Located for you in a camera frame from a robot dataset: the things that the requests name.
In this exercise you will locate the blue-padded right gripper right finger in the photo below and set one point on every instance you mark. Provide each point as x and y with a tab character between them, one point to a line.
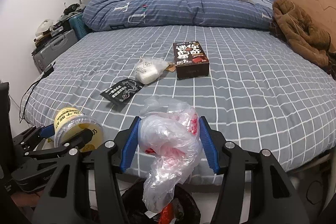
273	196

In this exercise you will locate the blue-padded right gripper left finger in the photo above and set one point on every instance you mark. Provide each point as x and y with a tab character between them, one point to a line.
65	197

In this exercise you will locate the yellow yogurt cup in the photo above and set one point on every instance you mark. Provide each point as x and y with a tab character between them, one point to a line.
69	122

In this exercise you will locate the clear plastic bag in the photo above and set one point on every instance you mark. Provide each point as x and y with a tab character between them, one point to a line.
169	130

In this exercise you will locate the white cotton pad pouch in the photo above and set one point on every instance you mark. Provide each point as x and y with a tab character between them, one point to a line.
148	70

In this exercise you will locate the dark brown chocolate snack box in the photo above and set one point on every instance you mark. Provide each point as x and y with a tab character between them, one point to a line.
190	60

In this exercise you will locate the black trash bin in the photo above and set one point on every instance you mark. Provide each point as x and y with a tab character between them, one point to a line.
182	209

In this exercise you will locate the operator hand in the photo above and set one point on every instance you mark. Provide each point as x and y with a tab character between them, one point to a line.
23	199

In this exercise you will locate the grey suitcase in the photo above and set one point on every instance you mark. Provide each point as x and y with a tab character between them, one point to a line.
51	50

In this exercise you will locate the grey checked bed sheet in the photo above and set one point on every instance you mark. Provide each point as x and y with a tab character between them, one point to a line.
259	93

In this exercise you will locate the black foil sachet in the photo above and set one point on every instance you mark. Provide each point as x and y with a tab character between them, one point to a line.
122	91

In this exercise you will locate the brown fleece jacket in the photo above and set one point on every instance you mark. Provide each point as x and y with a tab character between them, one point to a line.
293	25

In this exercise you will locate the blue striped duvet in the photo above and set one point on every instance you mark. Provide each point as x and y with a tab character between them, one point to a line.
106	15

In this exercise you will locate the wooden headboard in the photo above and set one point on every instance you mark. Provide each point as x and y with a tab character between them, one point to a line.
323	12

